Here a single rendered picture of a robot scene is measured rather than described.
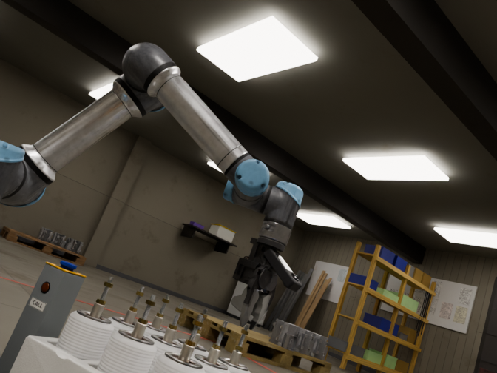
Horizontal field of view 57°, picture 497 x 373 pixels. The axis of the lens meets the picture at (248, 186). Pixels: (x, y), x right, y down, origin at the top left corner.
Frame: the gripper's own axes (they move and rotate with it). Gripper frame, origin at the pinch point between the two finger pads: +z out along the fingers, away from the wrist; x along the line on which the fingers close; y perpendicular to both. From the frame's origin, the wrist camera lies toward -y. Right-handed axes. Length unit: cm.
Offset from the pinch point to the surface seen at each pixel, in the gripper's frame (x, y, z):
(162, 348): 18.0, 6.5, 10.7
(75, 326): 33.0, 16.8, 12.0
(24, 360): 37.1, 21.4, 21.1
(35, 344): 36.9, 20.6, 17.6
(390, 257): -645, 231, -158
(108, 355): 30.4, 6.9, 14.0
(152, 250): -538, 674, -36
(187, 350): 23.8, -5.5, 7.7
